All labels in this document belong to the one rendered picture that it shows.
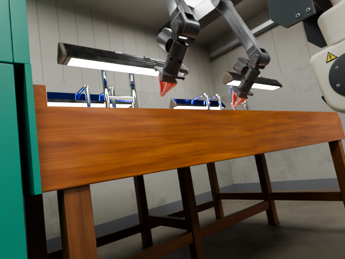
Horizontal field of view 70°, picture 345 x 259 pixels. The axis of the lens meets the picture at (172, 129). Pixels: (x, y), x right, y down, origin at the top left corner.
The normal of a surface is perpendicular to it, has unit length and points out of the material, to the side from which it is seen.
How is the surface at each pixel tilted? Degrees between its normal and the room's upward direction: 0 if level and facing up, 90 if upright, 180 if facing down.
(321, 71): 90
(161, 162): 90
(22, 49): 90
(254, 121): 90
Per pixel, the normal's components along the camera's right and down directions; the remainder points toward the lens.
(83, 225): 0.61, -0.21
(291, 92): -0.74, 0.03
